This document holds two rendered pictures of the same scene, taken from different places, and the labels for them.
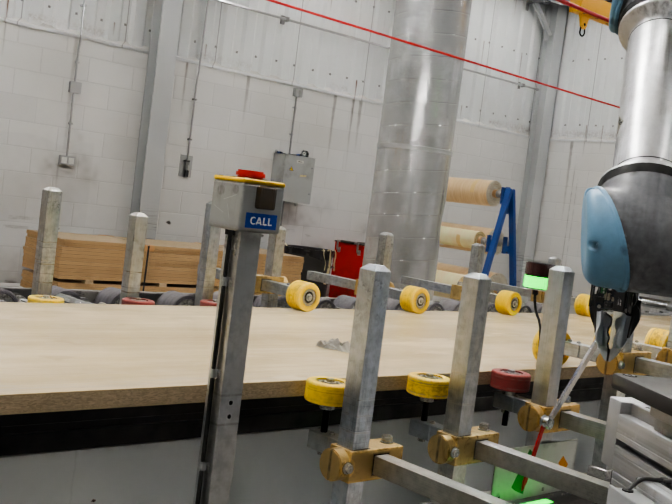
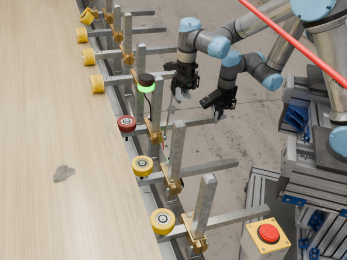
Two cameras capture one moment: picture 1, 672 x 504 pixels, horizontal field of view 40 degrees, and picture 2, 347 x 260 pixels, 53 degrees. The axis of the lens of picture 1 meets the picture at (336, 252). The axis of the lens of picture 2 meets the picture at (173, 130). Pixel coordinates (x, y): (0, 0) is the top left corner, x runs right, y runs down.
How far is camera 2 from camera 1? 158 cm
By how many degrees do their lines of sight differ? 73
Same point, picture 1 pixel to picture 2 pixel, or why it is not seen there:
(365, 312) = (211, 197)
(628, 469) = (302, 178)
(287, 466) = not seen: hidden behind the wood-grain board
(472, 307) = (183, 137)
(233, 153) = not seen: outside the picture
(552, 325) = (159, 102)
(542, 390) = (157, 126)
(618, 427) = (295, 167)
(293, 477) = not seen: hidden behind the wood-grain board
